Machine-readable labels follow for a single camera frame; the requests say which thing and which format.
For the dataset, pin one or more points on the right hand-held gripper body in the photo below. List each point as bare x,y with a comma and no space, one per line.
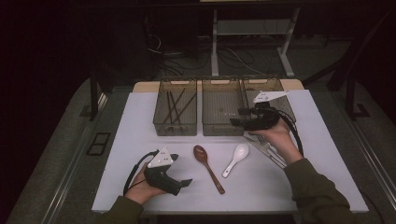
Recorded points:
261,119

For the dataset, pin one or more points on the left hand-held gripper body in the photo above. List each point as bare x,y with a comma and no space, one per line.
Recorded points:
160,180

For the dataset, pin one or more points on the metal fork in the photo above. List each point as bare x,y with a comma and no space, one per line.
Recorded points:
264,142

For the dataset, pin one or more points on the metal forks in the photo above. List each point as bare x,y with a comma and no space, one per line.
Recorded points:
258,146

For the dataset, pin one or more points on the brown wooden spoon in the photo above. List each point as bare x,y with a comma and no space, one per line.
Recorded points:
200,154

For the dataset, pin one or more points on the smoky clear plastic bin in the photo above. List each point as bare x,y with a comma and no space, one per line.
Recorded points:
271,85
186,124
218,102

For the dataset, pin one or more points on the white ceramic spoon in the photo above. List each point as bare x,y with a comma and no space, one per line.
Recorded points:
239,151

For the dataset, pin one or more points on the black chopstick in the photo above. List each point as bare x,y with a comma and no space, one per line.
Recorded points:
176,107
169,107

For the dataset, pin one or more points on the person's left hand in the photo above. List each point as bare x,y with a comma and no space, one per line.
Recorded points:
140,189

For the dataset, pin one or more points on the person's right hand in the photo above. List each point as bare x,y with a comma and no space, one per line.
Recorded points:
281,140

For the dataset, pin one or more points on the white board table cover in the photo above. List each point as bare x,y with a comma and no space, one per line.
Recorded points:
249,196

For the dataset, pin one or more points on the black metal stand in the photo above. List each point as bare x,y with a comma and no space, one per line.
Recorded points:
94,99
350,93

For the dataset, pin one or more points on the white metal table frame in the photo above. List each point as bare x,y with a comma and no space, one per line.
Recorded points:
214,46

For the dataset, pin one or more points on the metal floor rail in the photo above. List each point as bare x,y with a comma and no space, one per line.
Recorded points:
373,161
70,174

